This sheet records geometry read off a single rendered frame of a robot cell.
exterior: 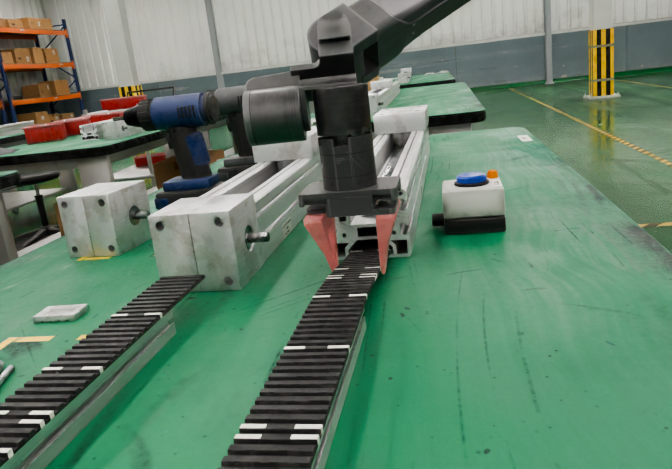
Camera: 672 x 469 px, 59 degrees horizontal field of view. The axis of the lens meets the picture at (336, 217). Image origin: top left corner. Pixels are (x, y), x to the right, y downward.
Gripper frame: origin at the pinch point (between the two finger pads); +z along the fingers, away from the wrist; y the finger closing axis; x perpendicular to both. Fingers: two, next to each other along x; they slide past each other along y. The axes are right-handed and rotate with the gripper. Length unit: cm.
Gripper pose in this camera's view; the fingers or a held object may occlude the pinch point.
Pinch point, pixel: (359, 266)
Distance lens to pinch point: 65.7
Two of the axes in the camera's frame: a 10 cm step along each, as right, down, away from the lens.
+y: -9.8, 0.6, 2.0
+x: -1.8, 2.6, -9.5
